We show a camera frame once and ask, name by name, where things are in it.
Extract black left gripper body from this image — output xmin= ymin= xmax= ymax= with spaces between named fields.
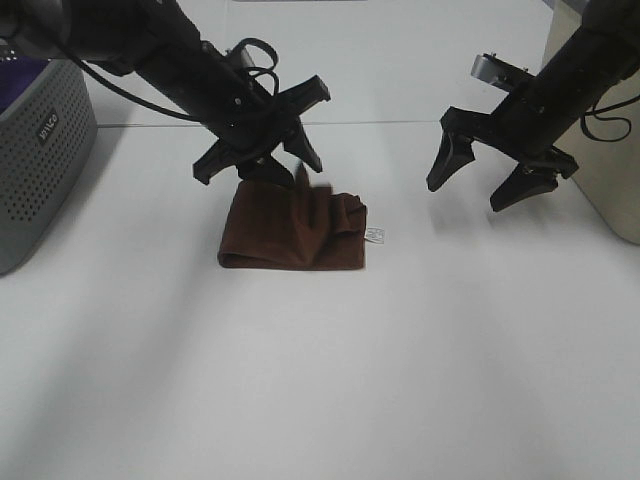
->
xmin=192 ymin=75 xmax=330 ymax=184

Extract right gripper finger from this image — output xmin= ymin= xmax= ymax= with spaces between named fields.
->
xmin=490 ymin=167 xmax=558 ymax=212
xmin=426 ymin=131 xmax=474 ymax=191

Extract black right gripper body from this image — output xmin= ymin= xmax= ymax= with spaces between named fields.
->
xmin=440 ymin=85 xmax=578 ymax=178

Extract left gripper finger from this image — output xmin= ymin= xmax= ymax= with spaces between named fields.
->
xmin=283 ymin=123 xmax=323 ymax=173
xmin=237 ymin=155 xmax=295 ymax=189

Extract brown towel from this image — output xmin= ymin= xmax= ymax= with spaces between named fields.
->
xmin=217 ymin=170 xmax=367 ymax=271

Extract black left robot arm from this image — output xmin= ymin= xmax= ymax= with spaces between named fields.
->
xmin=1 ymin=1 xmax=330 ymax=188

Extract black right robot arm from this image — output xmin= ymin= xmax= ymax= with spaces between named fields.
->
xmin=426 ymin=1 xmax=639 ymax=212

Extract beige storage box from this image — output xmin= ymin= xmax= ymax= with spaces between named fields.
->
xmin=541 ymin=1 xmax=639 ymax=245

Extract grey perforated plastic basket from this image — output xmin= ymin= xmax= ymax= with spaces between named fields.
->
xmin=1 ymin=60 xmax=97 ymax=275

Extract purple cloth in basket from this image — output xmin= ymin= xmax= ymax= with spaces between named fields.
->
xmin=1 ymin=57 xmax=53 ymax=122

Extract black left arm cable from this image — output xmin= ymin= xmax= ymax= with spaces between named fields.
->
xmin=9 ymin=19 xmax=281 ymax=124

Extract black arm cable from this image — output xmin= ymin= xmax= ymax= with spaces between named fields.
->
xmin=9 ymin=19 xmax=281 ymax=124
xmin=579 ymin=69 xmax=640 ymax=144

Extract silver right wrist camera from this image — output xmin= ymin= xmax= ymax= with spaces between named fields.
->
xmin=471 ymin=54 xmax=533 ymax=92

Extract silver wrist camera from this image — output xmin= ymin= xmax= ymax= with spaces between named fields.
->
xmin=225 ymin=39 xmax=262 ymax=72
xmin=471 ymin=54 xmax=533 ymax=92

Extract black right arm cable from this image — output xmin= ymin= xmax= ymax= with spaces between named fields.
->
xmin=579 ymin=69 xmax=640 ymax=144

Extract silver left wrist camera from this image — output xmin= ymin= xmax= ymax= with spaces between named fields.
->
xmin=225 ymin=39 xmax=262 ymax=72

